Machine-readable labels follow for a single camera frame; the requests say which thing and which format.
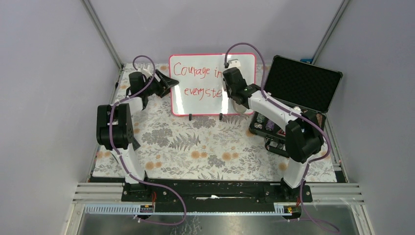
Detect aluminium frame front rails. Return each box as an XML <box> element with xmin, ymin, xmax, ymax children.
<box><xmin>73</xmin><ymin>181</ymin><xmax>364</xmax><ymax>215</ymax></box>

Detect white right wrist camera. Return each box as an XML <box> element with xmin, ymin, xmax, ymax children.
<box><xmin>227</xmin><ymin>59</ymin><xmax>241</xmax><ymax>69</ymax></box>

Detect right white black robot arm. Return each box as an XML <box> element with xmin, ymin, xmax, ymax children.
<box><xmin>170</xmin><ymin>67</ymin><xmax>323</xmax><ymax>202</ymax></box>

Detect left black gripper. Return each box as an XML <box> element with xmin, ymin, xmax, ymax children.
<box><xmin>142</xmin><ymin>70</ymin><xmax>178</xmax><ymax>97</ymax></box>

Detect floral tablecloth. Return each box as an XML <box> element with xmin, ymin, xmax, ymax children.
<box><xmin>92</xmin><ymin>63</ymin><xmax>338</xmax><ymax>182</ymax></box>

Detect black poker chip case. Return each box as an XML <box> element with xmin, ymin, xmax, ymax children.
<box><xmin>250</xmin><ymin>55</ymin><xmax>343</xmax><ymax>157</ymax></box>

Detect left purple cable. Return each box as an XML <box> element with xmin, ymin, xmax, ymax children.
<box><xmin>108</xmin><ymin>55</ymin><xmax>188</xmax><ymax>227</ymax></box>

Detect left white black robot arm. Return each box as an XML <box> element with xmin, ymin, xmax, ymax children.
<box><xmin>96</xmin><ymin>69</ymin><xmax>179</xmax><ymax>201</ymax></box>

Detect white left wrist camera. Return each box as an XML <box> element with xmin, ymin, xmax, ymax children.
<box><xmin>137</xmin><ymin>65</ymin><xmax>153</xmax><ymax>78</ymax></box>

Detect grey wiping cloth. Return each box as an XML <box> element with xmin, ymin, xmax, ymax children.
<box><xmin>231</xmin><ymin>99</ymin><xmax>249</xmax><ymax>114</ymax></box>

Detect purple cable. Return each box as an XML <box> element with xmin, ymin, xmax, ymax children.
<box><xmin>224</xmin><ymin>43</ymin><xmax>341</xmax><ymax>235</ymax></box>
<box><xmin>108</xmin><ymin>55</ymin><xmax>188</xmax><ymax>227</ymax></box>

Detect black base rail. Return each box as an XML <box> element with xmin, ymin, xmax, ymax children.
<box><xmin>121</xmin><ymin>178</ymin><xmax>313</xmax><ymax>213</ymax></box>

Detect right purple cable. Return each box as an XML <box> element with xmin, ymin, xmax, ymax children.
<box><xmin>224</xmin><ymin>43</ymin><xmax>341</xmax><ymax>235</ymax></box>

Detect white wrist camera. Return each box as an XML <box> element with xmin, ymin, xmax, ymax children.
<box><xmin>227</xmin><ymin>59</ymin><xmax>241</xmax><ymax>69</ymax></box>
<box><xmin>137</xmin><ymin>65</ymin><xmax>153</xmax><ymax>78</ymax></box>

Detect pink framed whiteboard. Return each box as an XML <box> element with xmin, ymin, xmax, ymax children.
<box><xmin>169</xmin><ymin>53</ymin><xmax>256</xmax><ymax>116</ymax></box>

